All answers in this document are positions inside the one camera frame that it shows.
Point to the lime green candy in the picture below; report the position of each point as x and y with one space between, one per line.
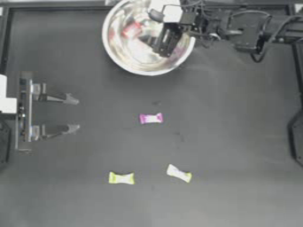
122 178

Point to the black table frame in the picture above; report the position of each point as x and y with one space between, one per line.
59 5

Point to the steel bowl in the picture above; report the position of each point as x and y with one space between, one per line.
126 53

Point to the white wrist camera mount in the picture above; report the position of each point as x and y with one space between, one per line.
172 13
8 105

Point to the red candy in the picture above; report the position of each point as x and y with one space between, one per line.
131 30

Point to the white candy with green end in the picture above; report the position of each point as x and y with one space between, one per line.
179 173

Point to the magenta candy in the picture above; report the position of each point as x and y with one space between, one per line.
151 118

